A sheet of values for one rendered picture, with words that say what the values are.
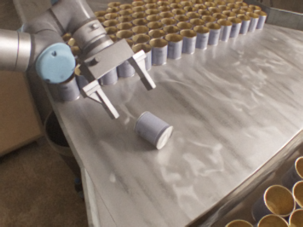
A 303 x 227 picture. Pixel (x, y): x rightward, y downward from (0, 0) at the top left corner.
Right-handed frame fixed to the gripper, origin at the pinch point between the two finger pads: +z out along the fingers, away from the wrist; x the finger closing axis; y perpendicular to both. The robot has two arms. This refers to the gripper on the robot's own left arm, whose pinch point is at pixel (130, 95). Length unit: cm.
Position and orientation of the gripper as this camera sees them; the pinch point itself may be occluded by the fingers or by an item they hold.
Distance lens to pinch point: 56.9
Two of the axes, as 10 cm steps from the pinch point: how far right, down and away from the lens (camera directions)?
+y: 5.4, -1.3, -8.3
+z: 5.4, 8.1, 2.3
